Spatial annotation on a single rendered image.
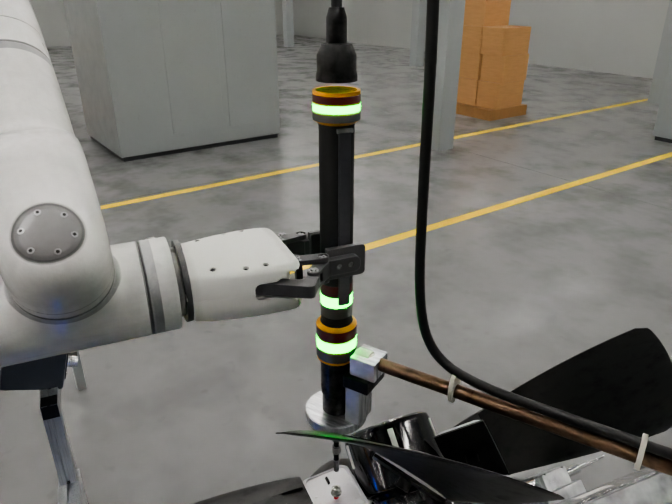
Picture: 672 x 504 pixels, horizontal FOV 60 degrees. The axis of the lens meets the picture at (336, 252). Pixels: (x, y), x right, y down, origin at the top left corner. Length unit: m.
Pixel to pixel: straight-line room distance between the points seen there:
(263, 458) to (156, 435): 0.49
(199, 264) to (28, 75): 0.25
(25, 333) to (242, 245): 0.19
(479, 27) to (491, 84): 0.80
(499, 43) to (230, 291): 8.31
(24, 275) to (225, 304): 0.16
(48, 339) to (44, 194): 0.12
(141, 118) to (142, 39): 0.81
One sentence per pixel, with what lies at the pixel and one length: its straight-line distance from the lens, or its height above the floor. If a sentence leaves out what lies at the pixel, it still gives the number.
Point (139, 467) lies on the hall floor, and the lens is 2.62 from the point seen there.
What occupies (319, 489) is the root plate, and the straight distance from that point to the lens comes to 0.80.
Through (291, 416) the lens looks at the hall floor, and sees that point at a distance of 2.72.
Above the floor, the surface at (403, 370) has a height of 1.41.
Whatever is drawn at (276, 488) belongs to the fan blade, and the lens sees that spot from 0.81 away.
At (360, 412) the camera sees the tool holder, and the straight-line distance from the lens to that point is 0.65.
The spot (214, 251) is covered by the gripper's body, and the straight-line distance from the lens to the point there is 0.54.
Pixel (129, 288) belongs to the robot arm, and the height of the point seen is 1.54.
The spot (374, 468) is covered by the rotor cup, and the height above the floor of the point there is 1.22.
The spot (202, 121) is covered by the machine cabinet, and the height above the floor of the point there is 0.33.
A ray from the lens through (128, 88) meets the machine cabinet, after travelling 6.70.
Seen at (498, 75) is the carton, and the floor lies 0.61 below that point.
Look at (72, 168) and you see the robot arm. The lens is 0.48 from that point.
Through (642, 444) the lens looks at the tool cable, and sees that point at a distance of 0.56.
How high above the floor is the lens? 1.77
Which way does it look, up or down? 25 degrees down
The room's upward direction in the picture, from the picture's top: straight up
